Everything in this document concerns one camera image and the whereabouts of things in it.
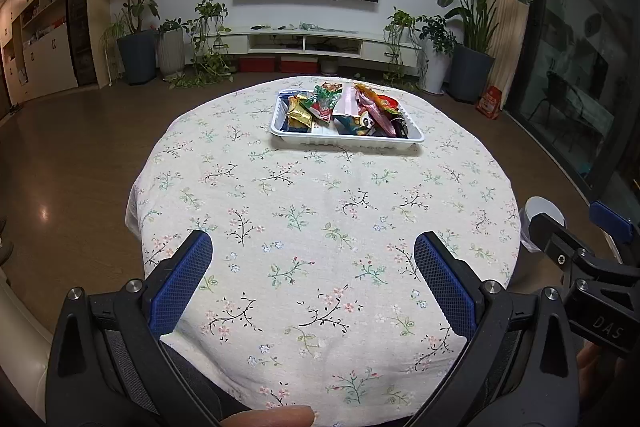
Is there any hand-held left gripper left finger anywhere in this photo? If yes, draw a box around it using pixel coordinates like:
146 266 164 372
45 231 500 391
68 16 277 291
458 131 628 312
45 229 221 427

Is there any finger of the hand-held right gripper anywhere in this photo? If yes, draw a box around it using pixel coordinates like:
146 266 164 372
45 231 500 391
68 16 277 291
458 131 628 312
530 212 601 278
589 200 640 248

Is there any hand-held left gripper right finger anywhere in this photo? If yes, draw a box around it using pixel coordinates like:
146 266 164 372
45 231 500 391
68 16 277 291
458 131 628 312
405 231 581 427

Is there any white plastic tray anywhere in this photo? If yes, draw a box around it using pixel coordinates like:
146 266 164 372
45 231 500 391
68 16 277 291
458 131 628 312
270 89 426 152

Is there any blue yellow chip bag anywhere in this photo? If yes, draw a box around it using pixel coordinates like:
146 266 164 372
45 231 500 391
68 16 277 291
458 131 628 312
332 114 381 138

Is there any pink snack packet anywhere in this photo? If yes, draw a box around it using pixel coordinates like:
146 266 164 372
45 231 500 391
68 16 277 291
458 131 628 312
352 82 381 118

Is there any gold foil packet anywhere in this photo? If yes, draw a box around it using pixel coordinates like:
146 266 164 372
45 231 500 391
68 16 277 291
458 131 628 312
287 96 315 130

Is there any pale pink sachet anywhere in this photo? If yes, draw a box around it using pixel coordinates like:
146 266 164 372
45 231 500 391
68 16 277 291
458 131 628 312
334 84 358 118

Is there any green red snack packet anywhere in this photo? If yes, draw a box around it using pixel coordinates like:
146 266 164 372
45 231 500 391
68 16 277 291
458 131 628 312
312 83 346 122

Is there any person's right hand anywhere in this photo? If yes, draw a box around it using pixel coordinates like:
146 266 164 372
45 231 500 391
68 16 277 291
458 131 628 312
575 342 636 408

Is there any person's left hand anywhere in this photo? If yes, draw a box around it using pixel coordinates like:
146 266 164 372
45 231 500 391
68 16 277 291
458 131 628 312
222 405 316 427

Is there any dark chair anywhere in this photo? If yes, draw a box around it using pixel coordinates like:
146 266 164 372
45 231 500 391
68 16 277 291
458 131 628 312
530 72 616 138

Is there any red paper bag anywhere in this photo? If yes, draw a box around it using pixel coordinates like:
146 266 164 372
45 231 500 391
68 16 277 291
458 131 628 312
475 85 502 121

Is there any large-leaf plant in dark pot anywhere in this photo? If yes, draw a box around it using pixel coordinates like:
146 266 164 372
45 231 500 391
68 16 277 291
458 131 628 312
416 0 533 104

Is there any glass sliding door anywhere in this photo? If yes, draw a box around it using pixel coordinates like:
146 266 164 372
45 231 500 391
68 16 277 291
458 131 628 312
505 0 640 228

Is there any bushy plant in white pot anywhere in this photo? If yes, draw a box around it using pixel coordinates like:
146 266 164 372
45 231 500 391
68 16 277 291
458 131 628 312
415 14 458 95

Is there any beige curtain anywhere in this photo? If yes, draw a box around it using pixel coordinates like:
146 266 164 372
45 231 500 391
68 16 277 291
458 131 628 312
492 0 533 108

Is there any red storage box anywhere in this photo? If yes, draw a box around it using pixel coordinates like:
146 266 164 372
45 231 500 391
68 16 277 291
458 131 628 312
280 56 319 74
239 56 276 74

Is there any small plant in ribbed pot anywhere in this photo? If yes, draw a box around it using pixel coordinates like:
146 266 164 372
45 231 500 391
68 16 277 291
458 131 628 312
157 18 188 80

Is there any tall plant in dark pot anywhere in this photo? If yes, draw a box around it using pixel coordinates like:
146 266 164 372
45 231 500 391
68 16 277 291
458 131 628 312
97 0 163 85

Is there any trailing vine plant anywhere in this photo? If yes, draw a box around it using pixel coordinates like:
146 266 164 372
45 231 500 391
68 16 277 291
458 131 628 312
382 7 421 88
170 0 236 90

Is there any white low television cabinet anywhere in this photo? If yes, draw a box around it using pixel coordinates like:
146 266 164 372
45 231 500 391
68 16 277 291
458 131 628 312
215 26 426 64

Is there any built-in wall cabinet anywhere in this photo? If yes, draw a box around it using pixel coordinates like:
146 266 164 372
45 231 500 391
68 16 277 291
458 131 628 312
0 0 101 118

